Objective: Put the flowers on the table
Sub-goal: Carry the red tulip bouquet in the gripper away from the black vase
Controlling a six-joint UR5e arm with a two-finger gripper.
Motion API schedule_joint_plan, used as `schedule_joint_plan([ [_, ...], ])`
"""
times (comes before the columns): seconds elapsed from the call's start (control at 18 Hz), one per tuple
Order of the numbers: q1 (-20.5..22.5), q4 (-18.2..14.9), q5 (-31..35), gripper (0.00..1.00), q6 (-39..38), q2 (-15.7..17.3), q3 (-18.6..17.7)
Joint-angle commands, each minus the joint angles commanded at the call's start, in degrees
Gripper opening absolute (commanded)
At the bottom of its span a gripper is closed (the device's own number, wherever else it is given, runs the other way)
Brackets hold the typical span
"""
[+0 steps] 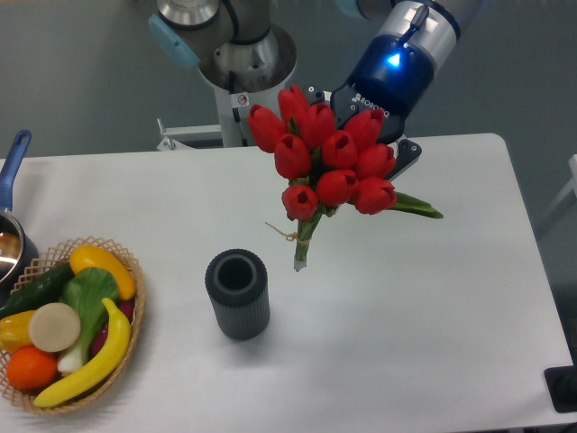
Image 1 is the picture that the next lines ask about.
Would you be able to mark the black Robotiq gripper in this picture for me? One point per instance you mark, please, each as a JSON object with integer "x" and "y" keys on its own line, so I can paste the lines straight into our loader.
{"x": 353, "y": 98}

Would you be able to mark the red tulip bouquet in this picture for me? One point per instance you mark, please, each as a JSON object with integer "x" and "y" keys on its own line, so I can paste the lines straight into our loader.
{"x": 327, "y": 166}

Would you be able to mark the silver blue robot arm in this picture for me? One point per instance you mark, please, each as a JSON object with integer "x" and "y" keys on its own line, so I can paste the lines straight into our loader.
{"x": 352, "y": 55}

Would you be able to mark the dark grey ribbed vase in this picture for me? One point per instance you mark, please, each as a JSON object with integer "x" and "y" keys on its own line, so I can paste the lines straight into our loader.
{"x": 237, "y": 284}

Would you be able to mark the purple plastic vegetable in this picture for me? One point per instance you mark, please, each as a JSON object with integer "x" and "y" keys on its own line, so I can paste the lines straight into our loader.
{"x": 127, "y": 307}

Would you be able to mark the yellow plastic squash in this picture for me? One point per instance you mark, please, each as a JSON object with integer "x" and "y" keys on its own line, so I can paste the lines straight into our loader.
{"x": 92, "y": 256}

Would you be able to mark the green plastic bok choy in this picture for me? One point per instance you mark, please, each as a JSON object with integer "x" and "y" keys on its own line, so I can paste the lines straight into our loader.
{"x": 84, "y": 293}

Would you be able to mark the black device at table edge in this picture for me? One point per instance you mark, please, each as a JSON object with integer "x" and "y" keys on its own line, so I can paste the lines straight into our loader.
{"x": 561, "y": 384}

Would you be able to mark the woven wicker basket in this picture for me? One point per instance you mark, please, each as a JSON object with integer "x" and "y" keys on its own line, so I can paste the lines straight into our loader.
{"x": 53, "y": 257}

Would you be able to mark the green plastic cucumber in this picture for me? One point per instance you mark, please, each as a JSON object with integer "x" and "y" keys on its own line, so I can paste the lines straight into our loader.
{"x": 44, "y": 289}

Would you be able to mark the yellow plastic banana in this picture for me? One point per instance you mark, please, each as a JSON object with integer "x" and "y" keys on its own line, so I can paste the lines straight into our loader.
{"x": 98, "y": 368}

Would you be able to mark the beige round slice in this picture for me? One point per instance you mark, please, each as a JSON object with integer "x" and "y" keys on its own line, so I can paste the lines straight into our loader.
{"x": 54, "y": 327}

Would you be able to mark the yellow plastic bell pepper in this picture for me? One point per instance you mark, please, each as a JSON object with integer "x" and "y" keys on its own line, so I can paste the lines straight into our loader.
{"x": 14, "y": 331}

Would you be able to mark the orange plastic fruit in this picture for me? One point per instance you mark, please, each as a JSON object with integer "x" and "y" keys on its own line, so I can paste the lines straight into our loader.
{"x": 30, "y": 368}

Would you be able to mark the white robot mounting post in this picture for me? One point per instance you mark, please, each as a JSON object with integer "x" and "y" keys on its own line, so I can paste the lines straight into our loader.
{"x": 231, "y": 130}

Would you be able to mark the white furniture frame right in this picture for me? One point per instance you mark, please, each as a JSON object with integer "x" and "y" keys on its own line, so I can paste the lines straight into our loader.
{"x": 562, "y": 202}

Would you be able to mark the blue handled saucepan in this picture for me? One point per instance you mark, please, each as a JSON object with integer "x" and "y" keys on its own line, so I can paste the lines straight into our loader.
{"x": 17, "y": 249}

